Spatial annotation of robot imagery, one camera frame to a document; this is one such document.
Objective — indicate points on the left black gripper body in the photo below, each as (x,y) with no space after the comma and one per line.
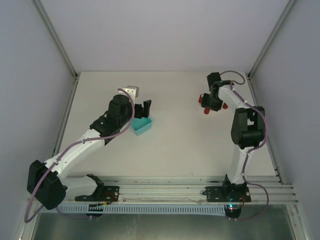
(139,110)

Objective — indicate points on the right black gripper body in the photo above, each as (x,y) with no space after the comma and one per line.
(211,102)

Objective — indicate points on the teal plastic bin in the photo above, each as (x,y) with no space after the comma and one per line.
(141,125)

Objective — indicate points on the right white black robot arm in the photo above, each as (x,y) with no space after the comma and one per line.
(248,131)

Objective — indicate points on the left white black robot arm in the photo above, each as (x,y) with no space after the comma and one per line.
(48,181)

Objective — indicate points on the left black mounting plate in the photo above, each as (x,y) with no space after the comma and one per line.
(108,194)

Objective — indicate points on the black mounting plate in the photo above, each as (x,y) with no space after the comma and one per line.
(215,194)
(108,194)

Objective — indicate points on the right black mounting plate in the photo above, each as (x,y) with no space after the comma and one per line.
(215,194)

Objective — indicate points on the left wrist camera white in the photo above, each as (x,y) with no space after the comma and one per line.
(133,91)

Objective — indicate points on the left aluminium table edge rail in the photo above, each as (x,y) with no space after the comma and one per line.
(65,116)

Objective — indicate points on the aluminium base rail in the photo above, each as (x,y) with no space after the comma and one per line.
(188,189)

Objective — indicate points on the white slotted cable duct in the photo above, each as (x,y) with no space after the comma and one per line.
(157,209)

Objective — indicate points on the right aluminium frame post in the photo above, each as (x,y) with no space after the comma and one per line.
(274,32)

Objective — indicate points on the aluminium frame post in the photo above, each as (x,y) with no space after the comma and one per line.
(54,35)
(274,32)

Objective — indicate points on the left aluminium frame post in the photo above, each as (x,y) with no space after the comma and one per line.
(54,35)

